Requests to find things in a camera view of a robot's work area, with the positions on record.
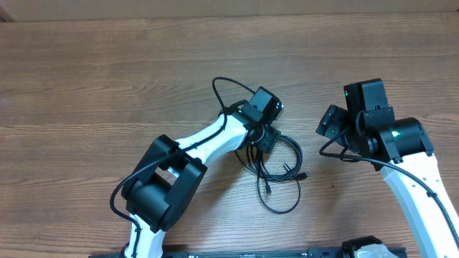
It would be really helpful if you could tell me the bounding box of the black cable with white plug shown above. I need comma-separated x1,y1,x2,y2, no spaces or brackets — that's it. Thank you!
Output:
233,143,293,180

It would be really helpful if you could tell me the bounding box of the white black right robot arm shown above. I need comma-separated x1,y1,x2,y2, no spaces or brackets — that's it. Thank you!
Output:
316,78,458,257

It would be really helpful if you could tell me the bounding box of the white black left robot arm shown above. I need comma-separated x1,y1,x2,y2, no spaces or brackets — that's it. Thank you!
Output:
121,87,284,257

